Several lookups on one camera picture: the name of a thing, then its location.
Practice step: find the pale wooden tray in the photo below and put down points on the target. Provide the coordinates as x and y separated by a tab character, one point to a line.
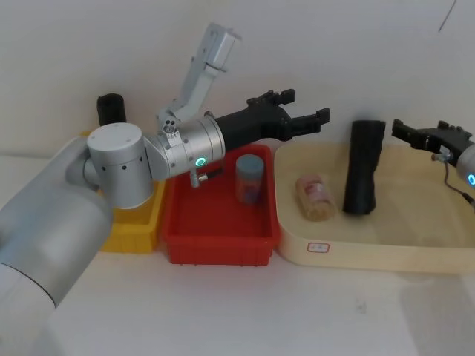
408	230

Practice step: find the short black cylinder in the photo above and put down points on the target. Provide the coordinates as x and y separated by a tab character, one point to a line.
111	109

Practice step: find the yellow plastic bin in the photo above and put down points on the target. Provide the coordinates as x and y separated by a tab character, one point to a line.
130	231

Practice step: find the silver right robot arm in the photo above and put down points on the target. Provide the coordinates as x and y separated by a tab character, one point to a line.
468	163

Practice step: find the clear jar with pink label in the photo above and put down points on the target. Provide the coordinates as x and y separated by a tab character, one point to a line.
315	198

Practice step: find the white label with red border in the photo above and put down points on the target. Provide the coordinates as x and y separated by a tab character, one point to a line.
318	247

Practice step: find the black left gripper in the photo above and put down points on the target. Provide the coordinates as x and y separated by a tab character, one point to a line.
248	124

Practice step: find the clear jar with grey lid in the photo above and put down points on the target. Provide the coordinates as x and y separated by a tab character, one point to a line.
249	178

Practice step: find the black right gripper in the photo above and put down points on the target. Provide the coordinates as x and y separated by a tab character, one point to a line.
447	142

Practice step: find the tall black cylinder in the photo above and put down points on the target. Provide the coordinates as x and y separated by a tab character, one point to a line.
361	170

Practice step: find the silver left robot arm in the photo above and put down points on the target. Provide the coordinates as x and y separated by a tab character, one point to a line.
44	222

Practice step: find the white table cloth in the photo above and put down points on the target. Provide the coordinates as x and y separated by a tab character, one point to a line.
259	315

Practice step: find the red plastic bin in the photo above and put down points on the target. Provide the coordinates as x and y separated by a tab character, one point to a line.
208	222

